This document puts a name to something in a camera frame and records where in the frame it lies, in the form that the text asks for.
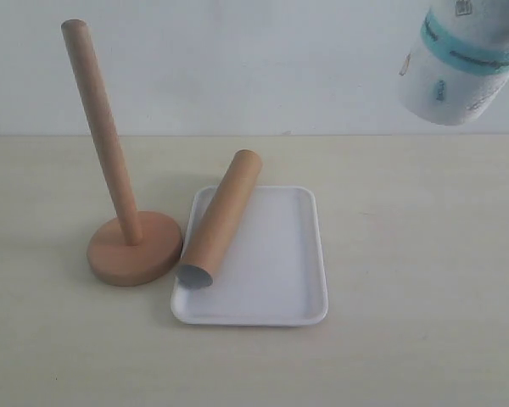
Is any white rectangular plastic tray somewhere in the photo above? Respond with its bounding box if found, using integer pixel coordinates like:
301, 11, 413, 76
171, 186, 328, 326

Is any wooden paper towel holder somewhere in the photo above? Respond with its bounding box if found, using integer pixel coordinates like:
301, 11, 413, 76
61, 19, 183, 287

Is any brown cardboard tube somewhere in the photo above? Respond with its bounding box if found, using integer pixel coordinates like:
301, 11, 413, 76
176, 149, 262, 289

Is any printed white paper towel roll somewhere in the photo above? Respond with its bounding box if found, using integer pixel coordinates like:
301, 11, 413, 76
398, 0, 509, 125

